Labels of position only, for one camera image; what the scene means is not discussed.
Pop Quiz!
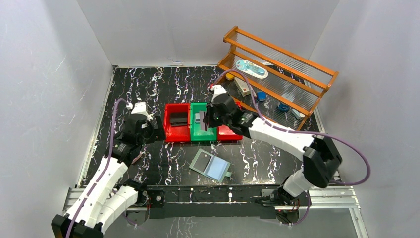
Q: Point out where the red bin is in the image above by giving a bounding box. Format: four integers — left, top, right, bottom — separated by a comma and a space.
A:
215, 102, 244, 142
164, 103, 191, 142

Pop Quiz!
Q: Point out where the white VIP card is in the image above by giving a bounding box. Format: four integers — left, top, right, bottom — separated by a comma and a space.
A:
194, 113, 201, 123
199, 111, 207, 131

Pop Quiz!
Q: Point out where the white small box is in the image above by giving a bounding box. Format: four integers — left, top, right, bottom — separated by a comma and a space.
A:
234, 77, 255, 97

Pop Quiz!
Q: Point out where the green card holder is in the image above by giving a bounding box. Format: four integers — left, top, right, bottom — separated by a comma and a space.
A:
189, 149, 232, 183

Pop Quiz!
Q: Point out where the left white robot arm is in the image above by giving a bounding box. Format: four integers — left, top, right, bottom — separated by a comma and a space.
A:
51, 114, 165, 238

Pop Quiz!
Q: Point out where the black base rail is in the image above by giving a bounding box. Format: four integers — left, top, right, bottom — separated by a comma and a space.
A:
147, 185, 302, 223

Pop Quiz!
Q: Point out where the yellow round item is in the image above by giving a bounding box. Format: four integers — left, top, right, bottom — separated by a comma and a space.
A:
225, 73, 235, 81

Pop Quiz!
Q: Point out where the dark blue round container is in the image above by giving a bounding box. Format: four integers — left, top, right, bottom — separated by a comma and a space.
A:
277, 102, 291, 112

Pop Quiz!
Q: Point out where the black credit card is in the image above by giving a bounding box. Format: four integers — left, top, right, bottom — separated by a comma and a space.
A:
195, 152, 212, 172

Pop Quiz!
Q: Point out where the blue round item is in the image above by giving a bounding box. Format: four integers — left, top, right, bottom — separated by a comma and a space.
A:
256, 91, 267, 102

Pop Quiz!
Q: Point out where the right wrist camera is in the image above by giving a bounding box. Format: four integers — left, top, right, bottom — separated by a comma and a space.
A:
209, 85, 227, 101

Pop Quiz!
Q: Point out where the light blue small item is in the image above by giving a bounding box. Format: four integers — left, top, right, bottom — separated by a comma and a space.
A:
291, 109, 306, 119

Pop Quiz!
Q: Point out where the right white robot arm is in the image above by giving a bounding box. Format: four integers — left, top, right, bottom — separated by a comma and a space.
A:
203, 93, 343, 202

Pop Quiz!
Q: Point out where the green bin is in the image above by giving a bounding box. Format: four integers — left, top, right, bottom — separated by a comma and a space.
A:
190, 102, 217, 142

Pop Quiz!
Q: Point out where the orange wooden shelf rack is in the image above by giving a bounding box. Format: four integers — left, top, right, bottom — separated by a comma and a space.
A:
217, 26, 339, 130

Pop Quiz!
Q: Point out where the black card in bin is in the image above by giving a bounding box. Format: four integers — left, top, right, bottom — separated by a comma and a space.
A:
169, 112, 189, 127

